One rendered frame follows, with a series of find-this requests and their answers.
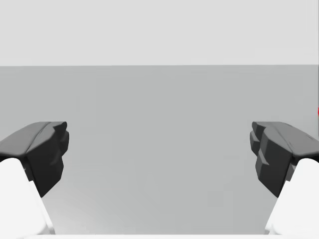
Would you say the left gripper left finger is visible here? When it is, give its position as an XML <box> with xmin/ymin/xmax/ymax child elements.
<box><xmin>0</xmin><ymin>121</ymin><xmax>70</xmax><ymax>235</ymax></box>

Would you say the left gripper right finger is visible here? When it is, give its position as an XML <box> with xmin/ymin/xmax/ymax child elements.
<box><xmin>249</xmin><ymin>121</ymin><xmax>319</xmax><ymax>235</ymax></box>

